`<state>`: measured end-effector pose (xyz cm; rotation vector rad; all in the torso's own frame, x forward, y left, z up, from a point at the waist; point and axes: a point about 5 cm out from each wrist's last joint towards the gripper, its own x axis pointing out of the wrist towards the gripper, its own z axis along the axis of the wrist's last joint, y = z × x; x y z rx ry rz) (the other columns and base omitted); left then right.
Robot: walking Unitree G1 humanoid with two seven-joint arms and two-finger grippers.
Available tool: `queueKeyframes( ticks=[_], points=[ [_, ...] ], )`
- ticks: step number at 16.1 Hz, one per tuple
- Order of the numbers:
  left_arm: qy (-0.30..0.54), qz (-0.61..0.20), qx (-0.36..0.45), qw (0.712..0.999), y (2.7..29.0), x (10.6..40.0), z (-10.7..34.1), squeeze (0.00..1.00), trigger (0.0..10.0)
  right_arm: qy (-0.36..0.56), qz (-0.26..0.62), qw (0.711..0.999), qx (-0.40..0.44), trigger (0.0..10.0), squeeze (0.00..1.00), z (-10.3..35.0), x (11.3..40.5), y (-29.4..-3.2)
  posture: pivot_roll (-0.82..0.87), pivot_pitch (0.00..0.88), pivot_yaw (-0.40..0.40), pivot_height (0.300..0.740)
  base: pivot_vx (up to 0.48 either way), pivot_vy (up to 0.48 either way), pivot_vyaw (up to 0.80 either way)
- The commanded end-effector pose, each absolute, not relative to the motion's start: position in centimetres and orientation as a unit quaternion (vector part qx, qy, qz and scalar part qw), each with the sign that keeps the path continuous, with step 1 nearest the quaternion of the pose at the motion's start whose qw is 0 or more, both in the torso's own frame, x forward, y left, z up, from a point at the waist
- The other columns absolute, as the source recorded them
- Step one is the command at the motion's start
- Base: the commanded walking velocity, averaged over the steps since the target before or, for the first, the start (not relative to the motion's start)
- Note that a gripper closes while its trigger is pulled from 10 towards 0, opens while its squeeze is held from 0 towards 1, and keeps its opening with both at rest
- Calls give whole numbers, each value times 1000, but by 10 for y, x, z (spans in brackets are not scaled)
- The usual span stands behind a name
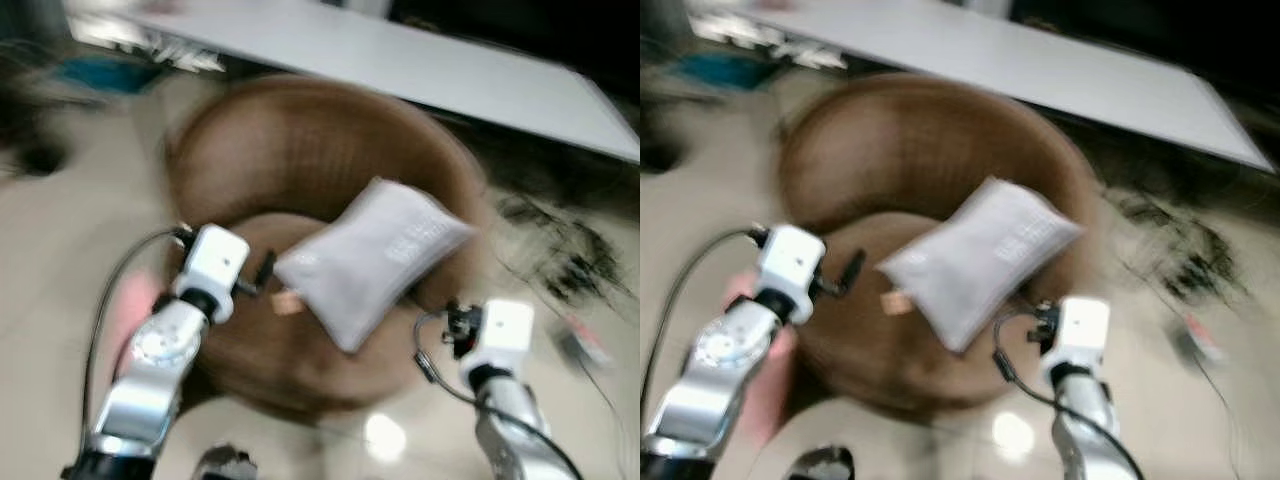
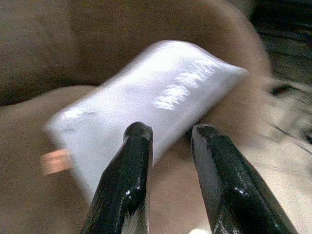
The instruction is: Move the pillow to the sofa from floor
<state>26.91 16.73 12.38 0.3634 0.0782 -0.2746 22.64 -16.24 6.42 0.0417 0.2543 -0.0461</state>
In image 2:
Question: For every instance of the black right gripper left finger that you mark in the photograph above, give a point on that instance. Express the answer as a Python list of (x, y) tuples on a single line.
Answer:
[(123, 175)]

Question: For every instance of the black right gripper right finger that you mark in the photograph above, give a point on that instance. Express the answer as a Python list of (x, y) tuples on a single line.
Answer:
[(229, 185)]

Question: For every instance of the white pillow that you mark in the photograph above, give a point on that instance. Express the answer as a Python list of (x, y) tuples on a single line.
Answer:
[(136, 109)]

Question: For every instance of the orange pillow tag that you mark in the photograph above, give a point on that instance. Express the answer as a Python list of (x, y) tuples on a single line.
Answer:
[(55, 160)]

